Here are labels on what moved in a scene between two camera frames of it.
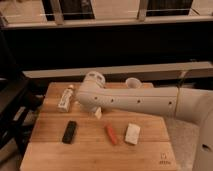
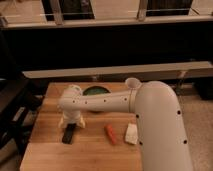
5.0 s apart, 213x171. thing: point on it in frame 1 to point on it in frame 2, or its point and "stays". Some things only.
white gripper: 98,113 to 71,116
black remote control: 69,132 stays
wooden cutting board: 78,140 stays
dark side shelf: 20,100 stays
